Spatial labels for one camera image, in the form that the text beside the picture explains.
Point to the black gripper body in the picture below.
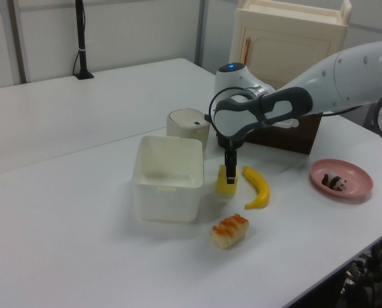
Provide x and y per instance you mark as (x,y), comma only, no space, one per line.
(230,142)

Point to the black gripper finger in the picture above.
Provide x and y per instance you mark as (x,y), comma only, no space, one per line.
(225,158)
(230,170)

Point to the yellow cube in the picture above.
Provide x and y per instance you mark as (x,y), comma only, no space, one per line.
(221,184)

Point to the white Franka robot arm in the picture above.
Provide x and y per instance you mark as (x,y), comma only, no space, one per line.
(306,96)

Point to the white open plastic box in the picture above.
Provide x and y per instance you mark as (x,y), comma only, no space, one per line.
(168,179)

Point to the yellow toy banana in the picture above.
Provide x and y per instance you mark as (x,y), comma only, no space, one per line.
(261,187)

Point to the cream small trash can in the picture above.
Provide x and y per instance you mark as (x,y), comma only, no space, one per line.
(186,126)

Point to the toy salmon roe sushi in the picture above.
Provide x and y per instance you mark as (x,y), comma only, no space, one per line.
(230,231)

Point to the black white panda toy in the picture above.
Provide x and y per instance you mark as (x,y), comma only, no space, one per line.
(334,181)

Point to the pink plate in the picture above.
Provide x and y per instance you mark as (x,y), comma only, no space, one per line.
(341,181)

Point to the cream toy cabinet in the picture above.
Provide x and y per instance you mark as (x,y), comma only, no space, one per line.
(284,45)

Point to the black pole with base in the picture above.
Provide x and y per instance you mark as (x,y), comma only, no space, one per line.
(81,41)

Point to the black chair frame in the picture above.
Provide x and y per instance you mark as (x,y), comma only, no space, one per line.
(375,272)

